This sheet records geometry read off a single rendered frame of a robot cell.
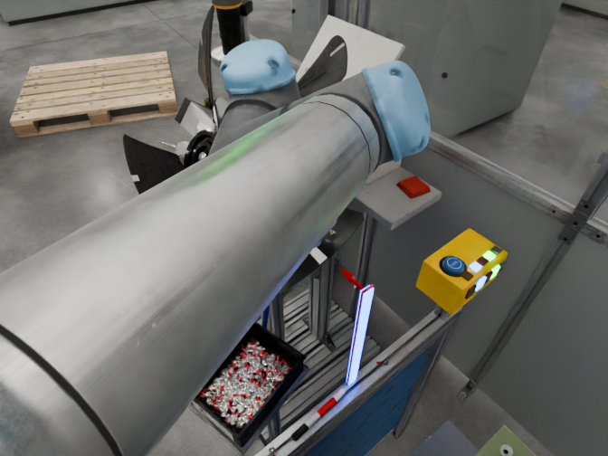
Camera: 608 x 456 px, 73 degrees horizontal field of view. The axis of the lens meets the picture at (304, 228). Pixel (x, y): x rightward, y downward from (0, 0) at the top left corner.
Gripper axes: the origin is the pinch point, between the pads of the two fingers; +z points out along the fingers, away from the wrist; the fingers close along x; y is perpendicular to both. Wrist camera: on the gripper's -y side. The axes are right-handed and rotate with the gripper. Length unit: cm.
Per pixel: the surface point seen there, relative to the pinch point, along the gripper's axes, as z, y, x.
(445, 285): 21.4, 17.8, -15.1
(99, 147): 120, -25, 259
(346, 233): 1.8, 6.2, -2.2
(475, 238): 23.6, 31.6, -11.7
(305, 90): -12.9, 16.9, 16.9
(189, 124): 13, 5, 65
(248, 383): 31.0, -25.5, 2.2
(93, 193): 113, -45, 209
